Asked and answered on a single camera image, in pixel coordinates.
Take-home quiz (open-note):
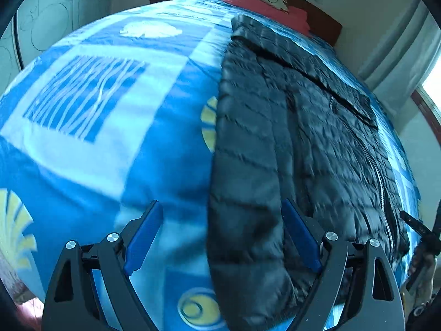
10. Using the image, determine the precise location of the person's right hand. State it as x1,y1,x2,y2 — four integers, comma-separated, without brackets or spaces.
400,242,437,321

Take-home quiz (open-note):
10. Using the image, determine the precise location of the blue patterned bed blanket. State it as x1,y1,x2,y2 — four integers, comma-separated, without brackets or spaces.
1,0,416,330

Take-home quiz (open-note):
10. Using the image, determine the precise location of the dark wooden headboard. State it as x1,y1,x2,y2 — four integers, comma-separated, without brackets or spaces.
287,0,342,47

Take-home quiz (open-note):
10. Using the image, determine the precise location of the white sliding door wardrobe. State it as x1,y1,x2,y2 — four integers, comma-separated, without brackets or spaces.
1,0,110,91

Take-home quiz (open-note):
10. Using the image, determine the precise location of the grey window curtain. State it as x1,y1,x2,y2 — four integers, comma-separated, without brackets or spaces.
358,0,440,118

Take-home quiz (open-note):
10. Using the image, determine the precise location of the red pillow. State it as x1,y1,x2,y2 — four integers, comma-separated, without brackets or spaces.
223,0,310,37

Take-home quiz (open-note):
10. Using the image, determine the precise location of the black quilted puffer jacket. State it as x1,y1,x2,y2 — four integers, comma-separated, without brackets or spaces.
207,15,410,330

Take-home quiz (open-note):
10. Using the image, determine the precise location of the wood framed side window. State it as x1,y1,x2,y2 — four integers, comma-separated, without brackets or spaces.
411,59,440,142

